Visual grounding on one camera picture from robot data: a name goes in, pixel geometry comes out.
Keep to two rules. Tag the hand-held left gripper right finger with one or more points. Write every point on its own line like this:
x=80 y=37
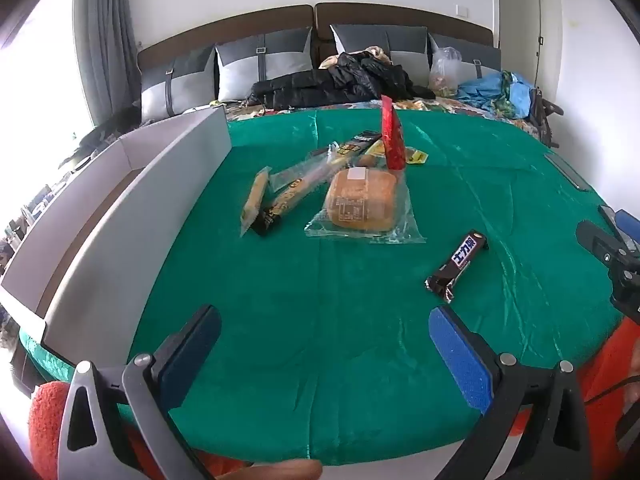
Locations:
x=455 y=355

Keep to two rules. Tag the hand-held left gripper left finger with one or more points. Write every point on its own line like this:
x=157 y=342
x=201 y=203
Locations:
x=192 y=355

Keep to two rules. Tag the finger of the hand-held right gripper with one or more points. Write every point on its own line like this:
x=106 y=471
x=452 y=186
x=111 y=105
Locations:
x=630 y=227
x=595 y=240

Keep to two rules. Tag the dark brown chocolate bar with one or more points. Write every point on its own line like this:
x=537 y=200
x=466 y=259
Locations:
x=457 y=262

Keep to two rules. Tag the grey cardboard box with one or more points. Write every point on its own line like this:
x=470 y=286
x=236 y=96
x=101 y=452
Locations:
x=125 y=240

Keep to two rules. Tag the short bread stick packet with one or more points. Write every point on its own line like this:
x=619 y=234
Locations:
x=255 y=195

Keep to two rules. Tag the black and gold long packet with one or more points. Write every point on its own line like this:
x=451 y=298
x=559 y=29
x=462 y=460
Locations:
x=285 y=200

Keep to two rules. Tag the bread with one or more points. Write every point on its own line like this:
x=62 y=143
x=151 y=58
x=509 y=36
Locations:
x=360 y=200

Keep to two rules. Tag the small yellow packet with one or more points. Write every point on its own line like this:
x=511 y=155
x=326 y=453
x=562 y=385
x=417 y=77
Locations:
x=416 y=157

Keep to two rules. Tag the brown cake packet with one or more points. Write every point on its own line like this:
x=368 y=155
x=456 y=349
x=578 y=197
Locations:
x=371 y=160

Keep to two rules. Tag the clear long snack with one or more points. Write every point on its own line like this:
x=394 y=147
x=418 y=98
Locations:
x=307 y=170

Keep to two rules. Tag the red snack packet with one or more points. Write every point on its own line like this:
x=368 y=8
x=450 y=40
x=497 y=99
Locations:
x=392 y=140

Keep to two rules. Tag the black and yellow packet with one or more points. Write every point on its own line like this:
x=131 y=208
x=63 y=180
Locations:
x=355 y=141

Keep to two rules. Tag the green satin cloth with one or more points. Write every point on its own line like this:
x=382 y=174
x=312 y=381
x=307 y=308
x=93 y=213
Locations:
x=300 y=335

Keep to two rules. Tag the orange fleece clothing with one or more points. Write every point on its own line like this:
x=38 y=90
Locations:
x=47 y=410

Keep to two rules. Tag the green patterned cloth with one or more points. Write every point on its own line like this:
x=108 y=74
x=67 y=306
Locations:
x=506 y=95

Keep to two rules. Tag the blue cloth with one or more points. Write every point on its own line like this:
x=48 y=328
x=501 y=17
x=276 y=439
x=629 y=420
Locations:
x=477 y=92

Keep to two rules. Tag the grey and white pillow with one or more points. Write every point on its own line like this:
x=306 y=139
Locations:
x=400 y=42
x=260 y=65
x=480 y=57
x=175 y=85

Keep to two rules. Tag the clear plastic bag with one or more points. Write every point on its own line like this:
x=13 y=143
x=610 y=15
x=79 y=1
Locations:
x=445 y=72

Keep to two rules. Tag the dark cloth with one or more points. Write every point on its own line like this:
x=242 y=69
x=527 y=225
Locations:
x=110 y=132

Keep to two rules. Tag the tan patterned cloth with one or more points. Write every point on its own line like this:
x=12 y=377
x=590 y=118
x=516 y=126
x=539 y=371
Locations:
x=372 y=53

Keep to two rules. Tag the black puffer jacket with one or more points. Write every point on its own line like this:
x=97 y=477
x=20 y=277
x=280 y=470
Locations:
x=325 y=85

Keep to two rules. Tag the grey curtain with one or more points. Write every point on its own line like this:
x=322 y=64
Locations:
x=105 y=35

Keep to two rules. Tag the white wall switch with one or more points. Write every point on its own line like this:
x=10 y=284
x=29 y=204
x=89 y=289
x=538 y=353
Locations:
x=463 y=10

